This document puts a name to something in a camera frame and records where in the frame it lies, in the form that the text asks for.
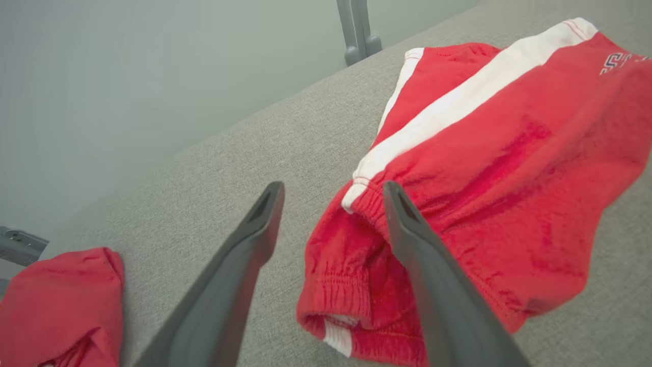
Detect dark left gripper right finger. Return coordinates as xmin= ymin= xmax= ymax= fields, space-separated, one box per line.
xmin=382 ymin=180 xmax=531 ymax=367

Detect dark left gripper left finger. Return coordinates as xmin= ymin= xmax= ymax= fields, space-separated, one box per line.
xmin=133 ymin=181 xmax=286 ymax=367

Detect red shorts with white stripe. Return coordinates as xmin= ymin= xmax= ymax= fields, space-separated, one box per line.
xmin=296 ymin=18 xmax=652 ymax=367

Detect red and white numbered jersey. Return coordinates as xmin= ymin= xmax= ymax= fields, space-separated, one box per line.
xmin=0 ymin=247 xmax=125 ymax=367

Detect grey metal wheeled frame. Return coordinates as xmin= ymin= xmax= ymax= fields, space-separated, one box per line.
xmin=0 ymin=227 xmax=50 ymax=267

